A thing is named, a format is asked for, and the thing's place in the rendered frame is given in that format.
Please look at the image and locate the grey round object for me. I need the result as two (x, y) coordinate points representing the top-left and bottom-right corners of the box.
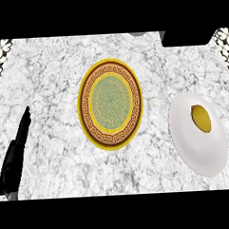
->
(127, 32), (148, 38)

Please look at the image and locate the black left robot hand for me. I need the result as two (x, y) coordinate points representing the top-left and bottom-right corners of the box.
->
(0, 105), (36, 197)

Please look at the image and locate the yellow patterned plate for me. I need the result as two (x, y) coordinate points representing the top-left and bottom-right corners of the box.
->
(73, 56), (146, 154)

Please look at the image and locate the black appliance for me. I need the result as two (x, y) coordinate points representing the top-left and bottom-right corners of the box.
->
(159, 29), (219, 48)

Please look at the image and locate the white plate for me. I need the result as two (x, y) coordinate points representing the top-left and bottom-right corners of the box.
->
(166, 88), (229, 180)

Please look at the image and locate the yellow lemon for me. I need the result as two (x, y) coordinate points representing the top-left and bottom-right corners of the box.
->
(190, 104), (213, 134)

